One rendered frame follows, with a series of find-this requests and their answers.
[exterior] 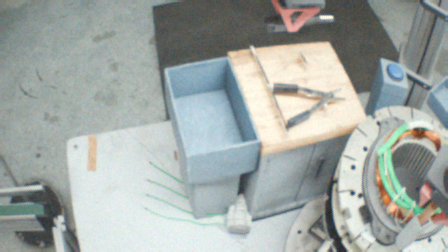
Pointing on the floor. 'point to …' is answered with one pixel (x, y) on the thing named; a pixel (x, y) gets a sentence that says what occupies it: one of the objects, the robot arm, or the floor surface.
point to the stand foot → (41, 202)
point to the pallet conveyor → (36, 218)
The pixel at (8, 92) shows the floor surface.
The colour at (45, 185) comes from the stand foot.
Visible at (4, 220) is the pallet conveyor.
